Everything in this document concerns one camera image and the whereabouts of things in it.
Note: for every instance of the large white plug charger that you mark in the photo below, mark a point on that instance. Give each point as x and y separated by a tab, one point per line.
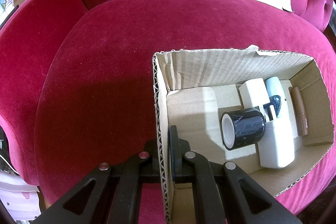
278	145

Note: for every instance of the black cylindrical container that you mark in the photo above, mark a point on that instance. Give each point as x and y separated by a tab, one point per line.
249	127

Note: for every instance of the brown lipstick tube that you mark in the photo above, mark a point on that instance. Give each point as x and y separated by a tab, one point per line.
300	111

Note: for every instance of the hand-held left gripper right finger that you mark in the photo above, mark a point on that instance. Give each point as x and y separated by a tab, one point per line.
173	150

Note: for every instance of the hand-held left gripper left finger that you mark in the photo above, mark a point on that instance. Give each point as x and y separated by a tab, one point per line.
147	153

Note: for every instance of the pale blue bottle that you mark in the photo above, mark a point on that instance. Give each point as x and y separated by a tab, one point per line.
274	85

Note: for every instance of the cardboard box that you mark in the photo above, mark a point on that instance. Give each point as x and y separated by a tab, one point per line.
189	113

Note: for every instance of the white cloth with pink print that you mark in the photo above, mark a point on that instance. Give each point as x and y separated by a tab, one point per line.
23	197

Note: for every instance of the cartoon print curtain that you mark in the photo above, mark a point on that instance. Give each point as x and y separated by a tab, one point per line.
4	2

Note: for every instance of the small white plug charger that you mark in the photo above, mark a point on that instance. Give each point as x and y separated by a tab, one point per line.
253	92

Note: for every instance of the red velvet tufted sofa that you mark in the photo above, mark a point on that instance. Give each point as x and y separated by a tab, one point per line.
105	69

